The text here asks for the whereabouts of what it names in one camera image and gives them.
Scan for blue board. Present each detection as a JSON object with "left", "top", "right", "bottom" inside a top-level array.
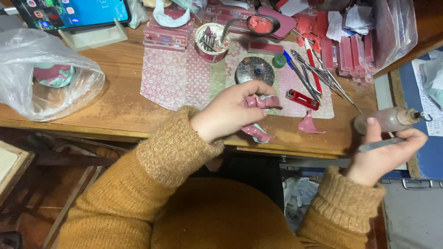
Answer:
[{"left": 398, "top": 48, "right": 443, "bottom": 179}]

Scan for person's mustard sweater torso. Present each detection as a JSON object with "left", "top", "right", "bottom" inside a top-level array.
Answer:
[{"left": 151, "top": 177, "right": 302, "bottom": 249}]

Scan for stack of pink wax boxes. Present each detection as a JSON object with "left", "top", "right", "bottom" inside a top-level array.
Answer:
[{"left": 143, "top": 8, "right": 196, "bottom": 53}]

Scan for red handled tool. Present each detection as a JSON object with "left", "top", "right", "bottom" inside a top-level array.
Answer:
[{"left": 303, "top": 37, "right": 323, "bottom": 99}]

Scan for pink teal dental model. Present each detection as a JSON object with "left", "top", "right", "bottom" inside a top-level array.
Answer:
[{"left": 33, "top": 63, "right": 75, "bottom": 88}]

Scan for crumpled pale plastic bag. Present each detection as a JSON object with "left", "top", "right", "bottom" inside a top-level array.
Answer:
[{"left": 422, "top": 55, "right": 443, "bottom": 108}]

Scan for large clear plastic pouch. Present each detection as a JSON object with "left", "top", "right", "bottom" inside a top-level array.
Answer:
[{"left": 372, "top": 0, "right": 419, "bottom": 72}]

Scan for metal wax spatula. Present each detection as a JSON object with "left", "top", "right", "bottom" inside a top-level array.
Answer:
[{"left": 358, "top": 137, "right": 406, "bottom": 153}]

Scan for pink wax sheet piece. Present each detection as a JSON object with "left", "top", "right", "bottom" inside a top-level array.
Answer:
[{"left": 297, "top": 110, "right": 326, "bottom": 135}]

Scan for black smartphone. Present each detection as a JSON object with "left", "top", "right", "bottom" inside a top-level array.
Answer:
[{"left": 10, "top": 0, "right": 132, "bottom": 32}]

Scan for crumpled clear plastic wrap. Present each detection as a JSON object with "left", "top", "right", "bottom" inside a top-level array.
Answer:
[{"left": 127, "top": 0, "right": 150, "bottom": 30}]

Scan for red lighter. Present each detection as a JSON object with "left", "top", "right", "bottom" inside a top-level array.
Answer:
[{"left": 285, "top": 89, "right": 321, "bottom": 111}]

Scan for pink wax denture teal model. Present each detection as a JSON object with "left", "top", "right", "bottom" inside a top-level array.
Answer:
[{"left": 240, "top": 94, "right": 283, "bottom": 144}]

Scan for green cap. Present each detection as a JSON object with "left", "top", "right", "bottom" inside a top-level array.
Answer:
[{"left": 272, "top": 53, "right": 287, "bottom": 69}]

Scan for pink floral mat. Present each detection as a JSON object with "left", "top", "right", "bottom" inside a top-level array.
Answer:
[{"left": 140, "top": 33, "right": 335, "bottom": 119}]

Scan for heap of red wax scraps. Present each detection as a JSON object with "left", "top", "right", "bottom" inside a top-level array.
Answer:
[{"left": 296, "top": 11, "right": 329, "bottom": 53}]

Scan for pink wax block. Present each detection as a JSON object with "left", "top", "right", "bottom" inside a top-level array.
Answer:
[{"left": 247, "top": 40, "right": 284, "bottom": 56}]

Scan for handwritten paper note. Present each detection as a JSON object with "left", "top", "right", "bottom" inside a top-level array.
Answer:
[{"left": 411, "top": 58, "right": 443, "bottom": 137}]

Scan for paper cup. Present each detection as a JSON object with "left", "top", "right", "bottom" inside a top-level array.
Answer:
[{"left": 195, "top": 22, "right": 231, "bottom": 64}]

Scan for round metal burner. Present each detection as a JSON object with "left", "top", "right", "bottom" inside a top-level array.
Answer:
[{"left": 235, "top": 56, "right": 275, "bottom": 86}]

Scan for thin metal dental instrument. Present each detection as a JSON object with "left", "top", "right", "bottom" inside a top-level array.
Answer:
[{"left": 313, "top": 50, "right": 363, "bottom": 114}]

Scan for cream phone stand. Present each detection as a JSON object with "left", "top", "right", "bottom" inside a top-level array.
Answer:
[{"left": 58, "top": 19, "right": 129, "bottom": 52}]

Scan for clear plastic bag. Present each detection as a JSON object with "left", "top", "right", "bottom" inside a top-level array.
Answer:
[{"left": 0, "top": 28, "right": 106, "bottom": 122}]

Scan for metal ladle with red wax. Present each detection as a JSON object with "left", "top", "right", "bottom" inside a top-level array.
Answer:
[{"left": 220, "top": 14, "right": 281, "bottom": 44}]

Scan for heap of white papers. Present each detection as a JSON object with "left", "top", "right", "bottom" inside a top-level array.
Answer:
[{"left": 325, "top": 4, "right": 374, "bottom": 43}]

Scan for blue pen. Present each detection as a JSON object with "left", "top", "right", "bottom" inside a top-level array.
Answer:
[{"left": 282, "top": 50, "right": 321, "bottom": 103}]

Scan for bunch of dental burs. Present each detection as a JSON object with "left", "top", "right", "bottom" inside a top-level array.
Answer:
[{"left": 199, "top": 26, "right": 225, "bottom": 52}]

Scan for row of upright pink boxes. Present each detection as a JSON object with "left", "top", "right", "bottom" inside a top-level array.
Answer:
[{"left": 320, "top": 33, "right": 377, "bottom": 86}]

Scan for person's right hand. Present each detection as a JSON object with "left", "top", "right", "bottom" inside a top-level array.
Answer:
[{"left": 346, "top": 117, "right": 428, "bottom": 187}]

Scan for metal pliers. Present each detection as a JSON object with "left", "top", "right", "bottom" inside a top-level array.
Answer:
[{"left": 290, "top": 49, "right": 343, "bottom": 101}]

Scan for pile of flat pink boxes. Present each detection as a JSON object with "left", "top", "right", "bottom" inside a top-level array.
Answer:
[{"left": 204, "top": 0, "right": 257, "bottom": 34}]

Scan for mauve plastic case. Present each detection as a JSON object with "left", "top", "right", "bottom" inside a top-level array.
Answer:
[{"left": 257, "top": 5, "right": 298, "bottom": 39}]

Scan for person's left hand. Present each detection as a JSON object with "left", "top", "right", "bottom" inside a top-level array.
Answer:
[{"left": 190, "top": 81, "right": 278, "bottom": 144}]

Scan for white printed plastic bag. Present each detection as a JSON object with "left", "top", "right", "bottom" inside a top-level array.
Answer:
[{"left": 282, "top": 177, "right": 321, "bottom": 231}]

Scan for wooden stool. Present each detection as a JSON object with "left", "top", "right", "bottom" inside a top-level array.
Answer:
[{"left": 0, "top": 140, "right": 36, "bottom": 209}]

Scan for cloudy plastic torch bottle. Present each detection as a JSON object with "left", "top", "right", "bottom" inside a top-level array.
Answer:
[{"left": 354, "top": 107, "right": 433, "bottom": 135}]

